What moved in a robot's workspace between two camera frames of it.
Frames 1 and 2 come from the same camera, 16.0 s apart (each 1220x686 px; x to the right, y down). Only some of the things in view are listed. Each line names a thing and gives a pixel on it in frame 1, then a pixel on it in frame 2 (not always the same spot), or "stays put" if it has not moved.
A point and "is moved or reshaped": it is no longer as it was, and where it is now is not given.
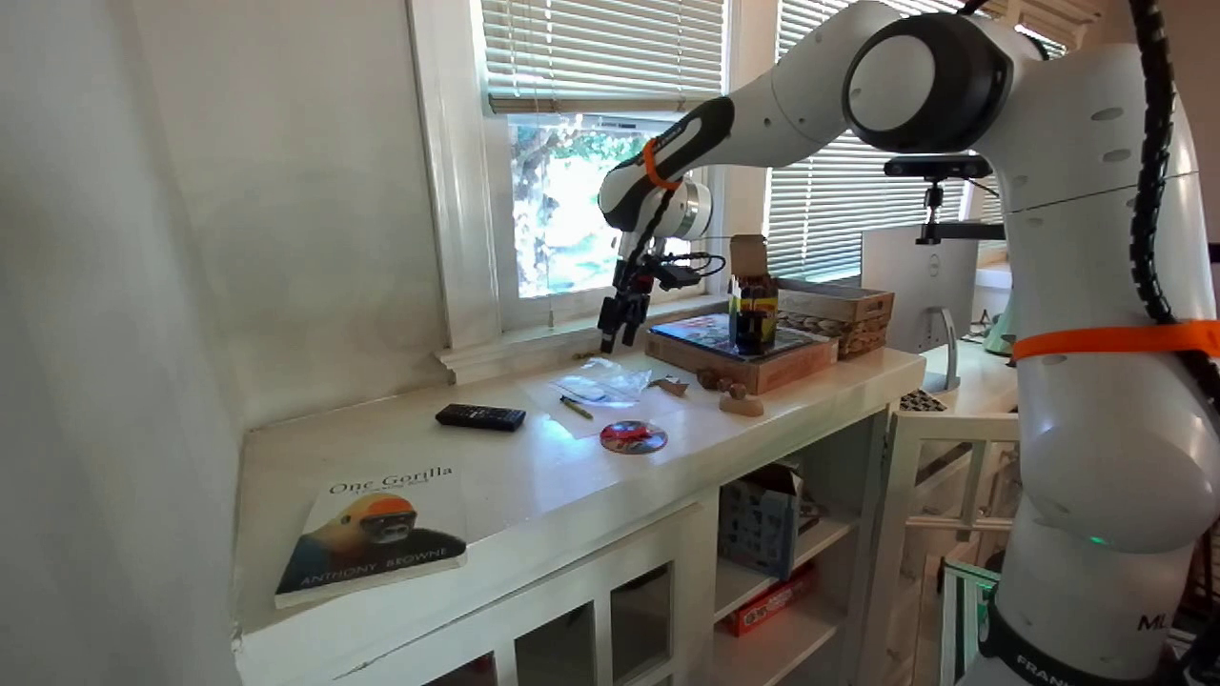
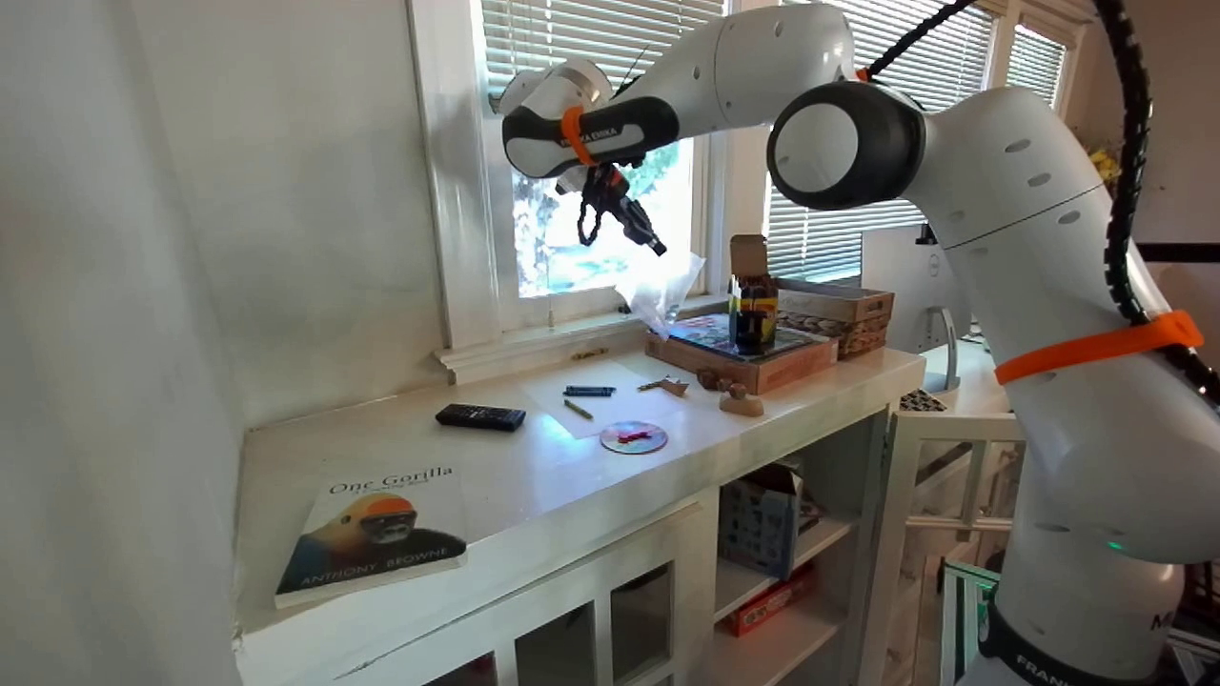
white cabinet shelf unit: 588,523 stays put
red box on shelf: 769,602 stays put
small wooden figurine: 740,401 stays put
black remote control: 483,418 stays put
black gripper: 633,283 -> 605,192
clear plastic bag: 616,382 is moved or reshaped
